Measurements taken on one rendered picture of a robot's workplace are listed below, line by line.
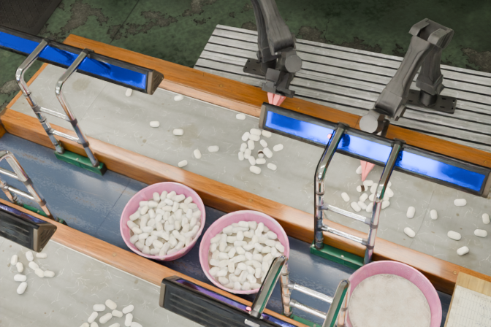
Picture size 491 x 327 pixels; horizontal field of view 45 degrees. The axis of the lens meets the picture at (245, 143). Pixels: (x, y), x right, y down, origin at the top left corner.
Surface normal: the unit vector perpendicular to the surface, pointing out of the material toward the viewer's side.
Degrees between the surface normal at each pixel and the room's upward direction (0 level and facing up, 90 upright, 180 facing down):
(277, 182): 0
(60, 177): 0
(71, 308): 0
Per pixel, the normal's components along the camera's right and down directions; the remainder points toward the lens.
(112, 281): -0.09, -0.59
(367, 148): -0.40, 0.32
